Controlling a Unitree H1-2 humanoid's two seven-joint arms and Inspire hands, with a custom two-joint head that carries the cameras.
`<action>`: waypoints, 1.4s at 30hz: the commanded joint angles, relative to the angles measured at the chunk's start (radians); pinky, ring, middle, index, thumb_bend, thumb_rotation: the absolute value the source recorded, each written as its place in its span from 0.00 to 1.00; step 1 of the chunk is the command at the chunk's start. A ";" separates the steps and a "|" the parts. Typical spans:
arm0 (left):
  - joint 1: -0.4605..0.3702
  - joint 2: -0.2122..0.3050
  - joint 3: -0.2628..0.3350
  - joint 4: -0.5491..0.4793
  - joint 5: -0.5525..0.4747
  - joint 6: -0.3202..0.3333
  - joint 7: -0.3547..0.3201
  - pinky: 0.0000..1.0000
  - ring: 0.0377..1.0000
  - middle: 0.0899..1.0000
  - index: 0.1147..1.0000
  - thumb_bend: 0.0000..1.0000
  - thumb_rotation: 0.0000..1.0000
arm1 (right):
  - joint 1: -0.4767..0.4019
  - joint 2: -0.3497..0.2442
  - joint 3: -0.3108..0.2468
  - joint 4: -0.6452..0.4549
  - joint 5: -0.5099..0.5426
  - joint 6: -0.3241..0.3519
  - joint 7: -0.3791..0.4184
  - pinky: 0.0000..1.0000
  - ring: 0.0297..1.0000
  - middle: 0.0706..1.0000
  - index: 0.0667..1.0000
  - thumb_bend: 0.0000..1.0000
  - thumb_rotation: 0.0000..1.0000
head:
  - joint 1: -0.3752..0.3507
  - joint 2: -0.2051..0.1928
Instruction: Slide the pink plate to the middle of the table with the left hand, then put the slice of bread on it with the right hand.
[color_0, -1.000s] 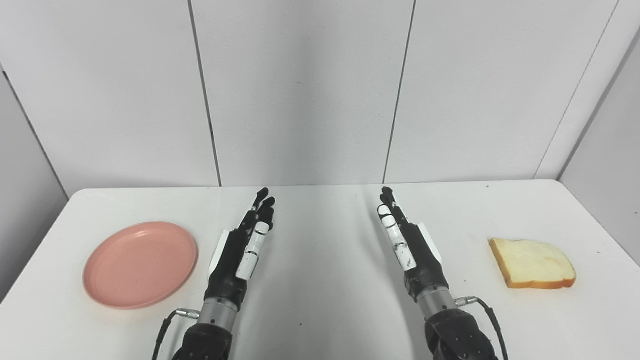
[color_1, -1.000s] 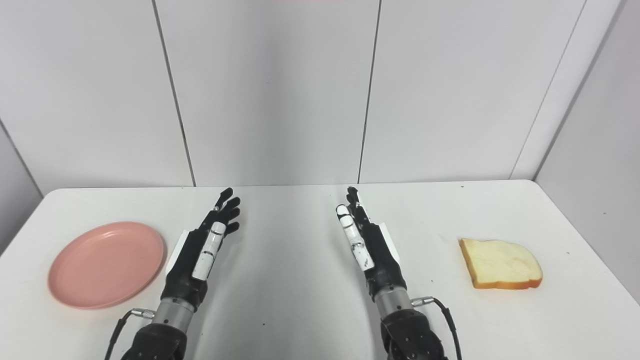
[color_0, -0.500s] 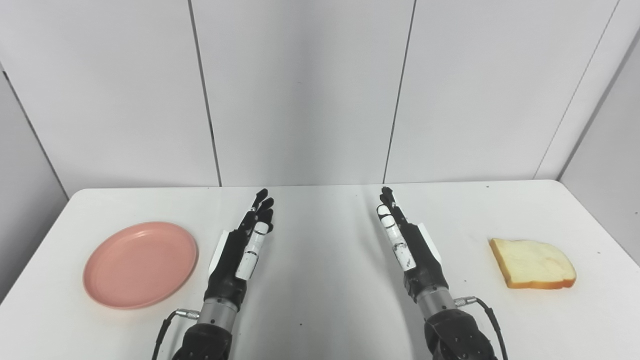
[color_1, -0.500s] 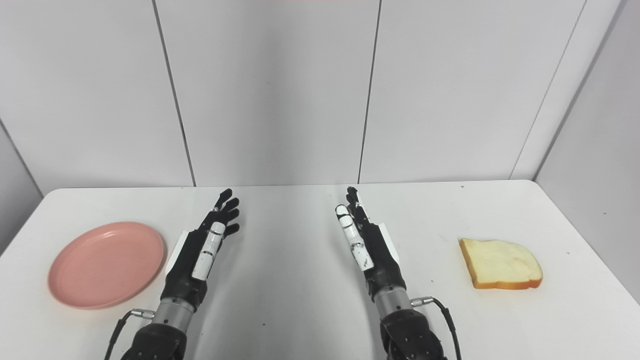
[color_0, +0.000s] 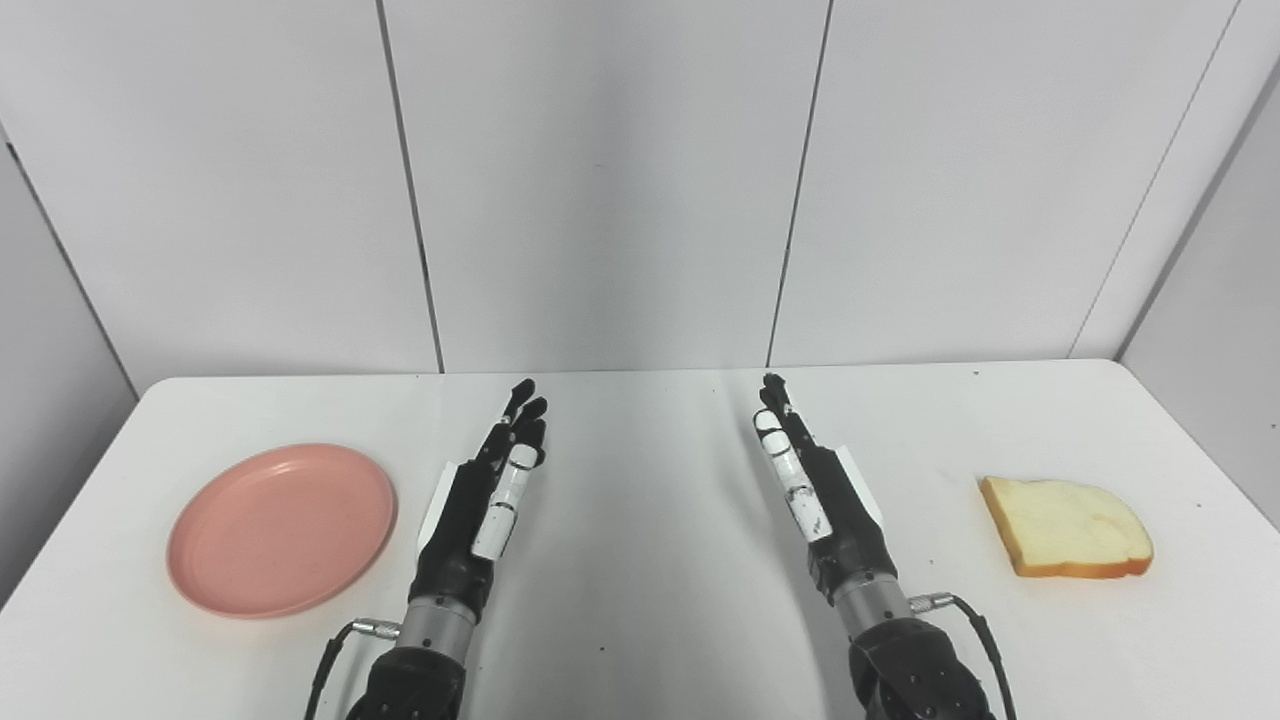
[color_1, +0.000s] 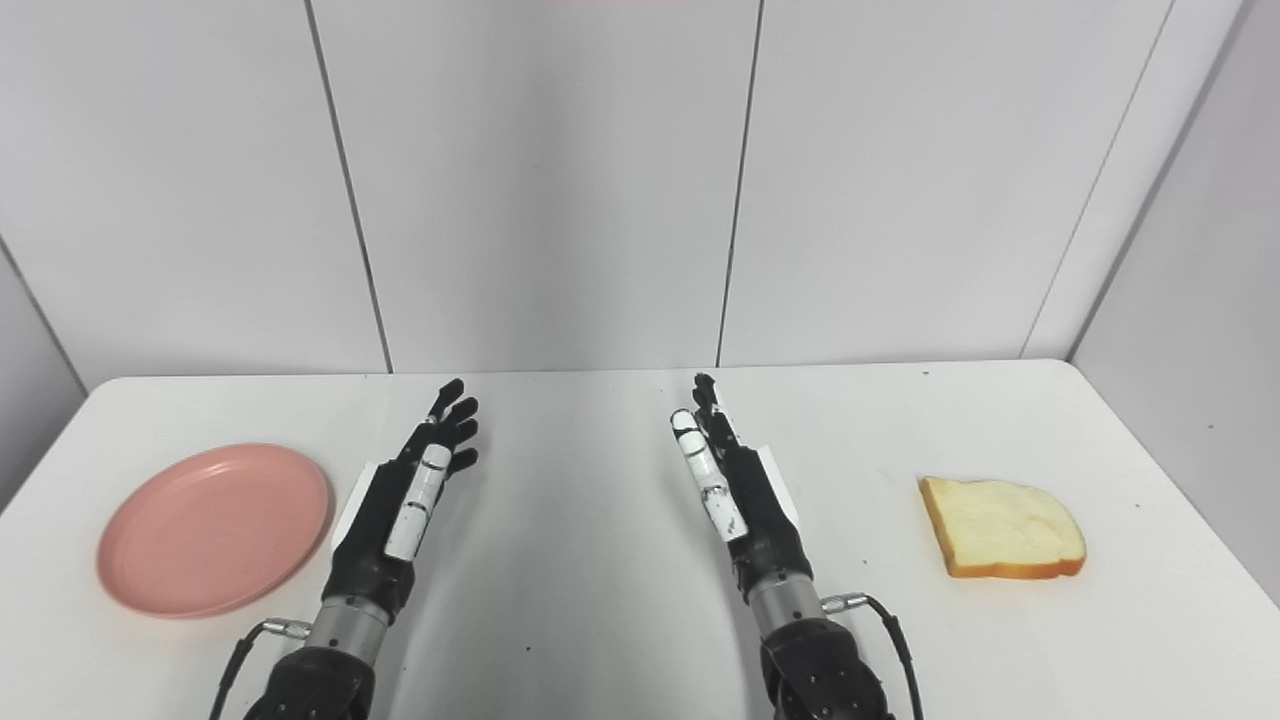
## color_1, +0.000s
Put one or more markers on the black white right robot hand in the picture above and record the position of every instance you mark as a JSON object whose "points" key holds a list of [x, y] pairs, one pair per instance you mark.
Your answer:
{"points": [[765, 520]]}

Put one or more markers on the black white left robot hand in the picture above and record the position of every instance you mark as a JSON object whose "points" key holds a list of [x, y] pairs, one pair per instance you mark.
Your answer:
{"points": [[365, 560]]}

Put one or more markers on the pink round plate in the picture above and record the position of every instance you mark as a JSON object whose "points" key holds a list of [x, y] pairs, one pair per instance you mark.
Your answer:
{"points": [[210, 530]]}

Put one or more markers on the slice of bread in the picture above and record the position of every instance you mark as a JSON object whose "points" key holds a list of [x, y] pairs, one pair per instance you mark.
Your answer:
{"points": [[1005, 525]]}

